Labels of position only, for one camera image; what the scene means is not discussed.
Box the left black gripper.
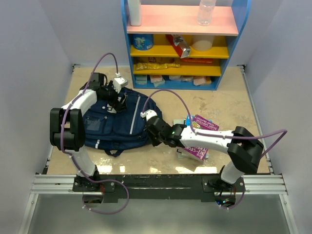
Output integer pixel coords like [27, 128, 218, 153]
[100, 81, 127, 112]

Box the navy blue backpack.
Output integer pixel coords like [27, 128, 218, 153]
[83, 88, 162, 157]

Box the purple Treehouse book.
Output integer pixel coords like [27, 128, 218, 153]
[176, 115, 219, 162]

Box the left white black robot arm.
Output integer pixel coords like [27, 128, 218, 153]
[50, 73, 128, 191]

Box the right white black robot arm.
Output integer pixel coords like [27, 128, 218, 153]
[145, 116, 264, 192]

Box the green sponge pack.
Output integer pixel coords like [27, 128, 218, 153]
[135, 75, 148, 85]

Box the yellow snack bag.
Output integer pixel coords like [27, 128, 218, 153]
[135, 62, 180, 71]

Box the orange pink sponge pack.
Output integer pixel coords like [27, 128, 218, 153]
[193, 76, 212, 86]

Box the stack of books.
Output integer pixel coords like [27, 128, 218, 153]
[172, 114, 220, 161]

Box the blue round can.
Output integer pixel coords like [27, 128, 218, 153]
[133, 34, 154, 51]

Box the blue shelf unit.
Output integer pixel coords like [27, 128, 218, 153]
[121, 0, 251, 90]

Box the orange flat box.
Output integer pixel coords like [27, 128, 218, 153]
[180, 58, 214, 64]

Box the red silver snack box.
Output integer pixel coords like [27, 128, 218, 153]
[165, 34, 191, 59]

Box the white cylinder bottle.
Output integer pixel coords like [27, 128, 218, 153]
[128, 0, 142, 26]

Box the white plastic tub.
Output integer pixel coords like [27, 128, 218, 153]
[192, 35, 215, 51]

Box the clear plastic water bottle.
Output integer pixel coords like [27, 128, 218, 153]
[197, 0, 216, 26]

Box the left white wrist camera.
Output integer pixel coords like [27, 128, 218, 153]
[113, 73, 128, 93]

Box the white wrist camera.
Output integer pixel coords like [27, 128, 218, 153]
[113, 73, 128, 93]
[140, 110, 157, 121]

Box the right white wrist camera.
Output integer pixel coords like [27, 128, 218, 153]
[140, 110, 157, 121]

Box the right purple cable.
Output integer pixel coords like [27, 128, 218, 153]
[140, 89, 288, 210]

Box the purple cable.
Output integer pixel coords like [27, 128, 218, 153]
[140, 89, 288, 210]
[60, 52, 130, 215]

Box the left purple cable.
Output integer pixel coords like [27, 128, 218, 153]
[60, 52, 130, 215]

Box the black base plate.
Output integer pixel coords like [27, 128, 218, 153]
[73, 174, 245, 203]

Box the aluminium frame rail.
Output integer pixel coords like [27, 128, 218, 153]
[31, 174, 288, 195]

